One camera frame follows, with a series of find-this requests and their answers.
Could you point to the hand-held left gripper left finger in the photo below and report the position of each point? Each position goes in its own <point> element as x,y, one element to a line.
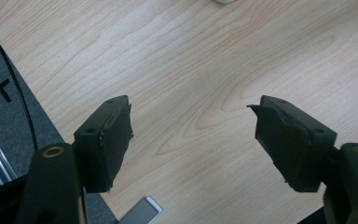
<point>105,149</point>

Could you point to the silver metal bracket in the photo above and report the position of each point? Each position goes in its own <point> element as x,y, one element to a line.
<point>141,212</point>

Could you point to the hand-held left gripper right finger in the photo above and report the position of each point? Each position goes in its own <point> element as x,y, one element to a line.
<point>289,149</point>

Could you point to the white object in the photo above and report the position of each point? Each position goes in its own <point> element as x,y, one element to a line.
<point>224,1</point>

